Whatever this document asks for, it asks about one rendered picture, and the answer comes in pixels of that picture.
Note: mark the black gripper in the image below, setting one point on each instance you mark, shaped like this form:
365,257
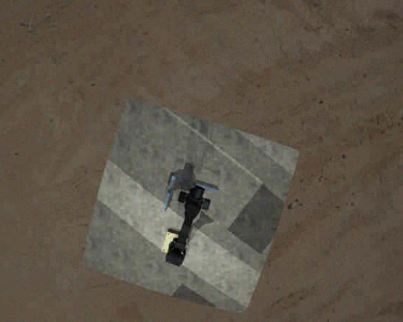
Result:
182,198

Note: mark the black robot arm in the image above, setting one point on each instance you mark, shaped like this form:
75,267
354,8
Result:
192,209

